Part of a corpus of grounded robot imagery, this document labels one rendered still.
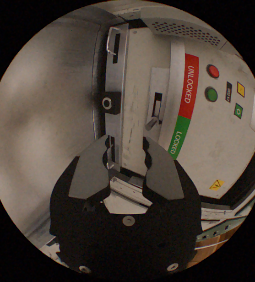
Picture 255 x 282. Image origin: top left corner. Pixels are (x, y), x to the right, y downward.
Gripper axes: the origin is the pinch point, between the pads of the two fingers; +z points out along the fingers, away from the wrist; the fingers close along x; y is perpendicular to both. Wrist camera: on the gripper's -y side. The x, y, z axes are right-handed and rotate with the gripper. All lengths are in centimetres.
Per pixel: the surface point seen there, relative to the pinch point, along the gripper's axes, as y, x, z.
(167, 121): 0.5, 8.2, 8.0
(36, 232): 26.6, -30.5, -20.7
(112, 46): -18.1, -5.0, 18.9
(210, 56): -18.1, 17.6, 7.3
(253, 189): 11, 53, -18
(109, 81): -6.3, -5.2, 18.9
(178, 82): -7.8, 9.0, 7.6
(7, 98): -8.6, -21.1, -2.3
